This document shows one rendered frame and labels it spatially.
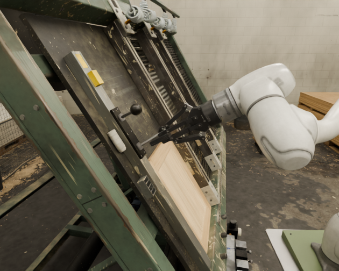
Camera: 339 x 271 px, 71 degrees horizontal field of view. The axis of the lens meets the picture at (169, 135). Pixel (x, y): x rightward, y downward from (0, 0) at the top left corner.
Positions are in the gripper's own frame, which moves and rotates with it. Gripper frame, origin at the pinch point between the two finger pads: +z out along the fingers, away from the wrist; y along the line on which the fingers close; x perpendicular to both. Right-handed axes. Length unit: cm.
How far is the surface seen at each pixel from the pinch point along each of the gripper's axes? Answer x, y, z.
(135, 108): -2.2, -12.4, 0.8
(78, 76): 2.1, -30.7, 14.5
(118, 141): -1.0, -5.9, 13.2
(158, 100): 44.7, -8.7, 9.2
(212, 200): 45, 53, 11
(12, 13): 45, -83, 54
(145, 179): 1.7, 11.2, 13.9
